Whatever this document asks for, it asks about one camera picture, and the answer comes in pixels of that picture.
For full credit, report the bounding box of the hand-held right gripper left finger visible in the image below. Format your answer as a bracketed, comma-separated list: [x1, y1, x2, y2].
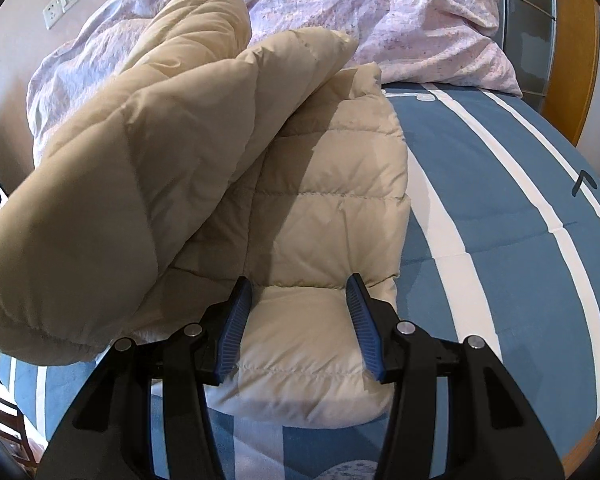
[40, 276, 254, 480]

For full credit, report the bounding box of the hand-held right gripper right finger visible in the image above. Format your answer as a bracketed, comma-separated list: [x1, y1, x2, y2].
[345, 272, 565, 480]

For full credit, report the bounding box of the cream puffer jacket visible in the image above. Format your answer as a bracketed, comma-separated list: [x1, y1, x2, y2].
[0, 0, 412, 429]

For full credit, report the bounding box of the bed with blue striped sheet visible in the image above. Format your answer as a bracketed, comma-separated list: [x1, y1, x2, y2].
[0, 85, 600, 480]

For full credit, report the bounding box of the wooden chair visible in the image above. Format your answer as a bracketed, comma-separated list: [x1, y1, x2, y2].
[0, 357, 48, 463]

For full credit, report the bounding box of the lavender floral duvet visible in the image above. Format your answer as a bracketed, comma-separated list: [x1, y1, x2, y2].
[207, 0, 524, 99]

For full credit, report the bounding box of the wooden door with glass panes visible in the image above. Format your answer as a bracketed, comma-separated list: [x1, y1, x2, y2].
[467, 0, 600, 153]

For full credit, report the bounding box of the white wall socket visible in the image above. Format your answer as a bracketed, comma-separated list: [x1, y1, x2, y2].
[42, 0, 67, 31]

